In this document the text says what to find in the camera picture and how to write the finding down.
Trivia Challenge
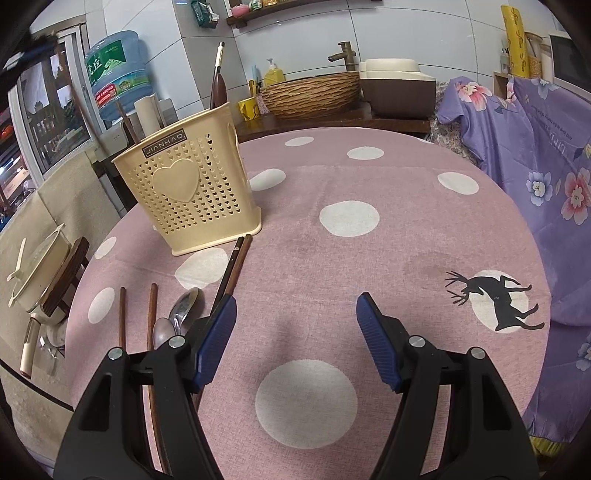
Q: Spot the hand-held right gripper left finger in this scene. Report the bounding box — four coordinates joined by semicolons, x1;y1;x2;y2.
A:
56;294;238;480

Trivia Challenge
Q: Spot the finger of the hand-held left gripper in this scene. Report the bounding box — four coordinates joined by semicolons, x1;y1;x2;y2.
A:
0;32;61;93

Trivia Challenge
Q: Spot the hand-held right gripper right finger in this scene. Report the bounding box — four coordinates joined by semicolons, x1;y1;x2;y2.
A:
355;292;541;480

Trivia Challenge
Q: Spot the metal spoon with brown handle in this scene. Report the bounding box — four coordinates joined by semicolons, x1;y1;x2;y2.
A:
168;287;206;337

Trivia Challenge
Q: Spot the translucent grey plastic spoon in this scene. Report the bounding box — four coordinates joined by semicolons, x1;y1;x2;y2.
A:
152;318;177;350

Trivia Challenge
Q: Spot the dark wooden chopstick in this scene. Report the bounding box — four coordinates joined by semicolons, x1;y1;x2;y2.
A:
222;234;254;306
210;236;245;315

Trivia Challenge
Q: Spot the brown wooden chopstick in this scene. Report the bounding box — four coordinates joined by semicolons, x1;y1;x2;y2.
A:
115;99;139;144
117;286;128;350
146;283;171;474

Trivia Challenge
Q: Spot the cream perforated utensil holder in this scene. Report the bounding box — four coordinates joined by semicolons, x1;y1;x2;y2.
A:
112;102;263;257

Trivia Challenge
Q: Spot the brown black handled utensil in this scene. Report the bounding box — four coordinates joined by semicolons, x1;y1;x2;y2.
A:
210;41;228;110

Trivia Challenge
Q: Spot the pink polka dot tablecloth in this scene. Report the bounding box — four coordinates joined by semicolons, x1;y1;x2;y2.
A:
65;127;552;480

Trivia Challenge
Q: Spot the blue water jug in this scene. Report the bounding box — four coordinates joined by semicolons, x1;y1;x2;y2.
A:
84;30;153;123

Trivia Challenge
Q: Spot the silver black water dispenser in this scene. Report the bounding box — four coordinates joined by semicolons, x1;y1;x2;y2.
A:
99;117;139;155

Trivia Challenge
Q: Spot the white paper towel roll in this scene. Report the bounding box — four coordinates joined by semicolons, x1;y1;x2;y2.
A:
134;93;161;139

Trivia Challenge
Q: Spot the beige cloth cover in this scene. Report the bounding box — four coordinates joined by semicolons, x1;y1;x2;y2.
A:
0;152;126;407

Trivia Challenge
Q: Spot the dark wooden chair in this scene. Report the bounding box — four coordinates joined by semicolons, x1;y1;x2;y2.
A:
41;237;90;317

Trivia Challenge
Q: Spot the green hanging packet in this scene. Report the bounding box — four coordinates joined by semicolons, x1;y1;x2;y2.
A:
190;0;218;26

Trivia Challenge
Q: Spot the cream cooking pot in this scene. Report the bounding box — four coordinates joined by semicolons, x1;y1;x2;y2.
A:
7;277;70;379

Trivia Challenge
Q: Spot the dark wooden counter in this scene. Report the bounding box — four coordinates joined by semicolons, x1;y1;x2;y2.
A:
235;102;431;144

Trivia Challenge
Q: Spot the yellow mug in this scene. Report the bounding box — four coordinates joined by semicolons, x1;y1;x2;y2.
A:
239;96;262;121

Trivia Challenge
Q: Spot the wooden framed mirror shelf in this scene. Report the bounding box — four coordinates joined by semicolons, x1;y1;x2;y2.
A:
226;0;384;29

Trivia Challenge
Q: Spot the purple floral cloth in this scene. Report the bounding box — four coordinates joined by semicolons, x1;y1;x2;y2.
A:
436;76;591;444

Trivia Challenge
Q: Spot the yellow soap pump bottle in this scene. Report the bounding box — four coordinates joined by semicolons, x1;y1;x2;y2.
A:
263;58;284;87

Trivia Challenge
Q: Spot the brown and white container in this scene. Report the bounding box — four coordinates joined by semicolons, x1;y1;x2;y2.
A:
359;58;437;120

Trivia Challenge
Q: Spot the woven wicker basin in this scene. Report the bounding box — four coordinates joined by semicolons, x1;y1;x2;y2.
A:
260;71;362;120

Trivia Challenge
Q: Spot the small wooden box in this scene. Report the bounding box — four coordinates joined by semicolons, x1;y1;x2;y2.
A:
493;71;516;100

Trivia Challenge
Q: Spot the bronze faucet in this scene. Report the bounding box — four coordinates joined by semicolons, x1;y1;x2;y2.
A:
328;41;358;72

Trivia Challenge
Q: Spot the yellow wrapped roll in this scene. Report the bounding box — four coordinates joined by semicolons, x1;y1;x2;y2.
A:
502;4;532;79

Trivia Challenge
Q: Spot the white microwave oven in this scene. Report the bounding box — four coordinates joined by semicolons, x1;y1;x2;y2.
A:
549;32;587;90

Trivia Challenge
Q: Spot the aluminium frame window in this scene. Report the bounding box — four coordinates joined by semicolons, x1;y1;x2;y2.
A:
9;30;99;181

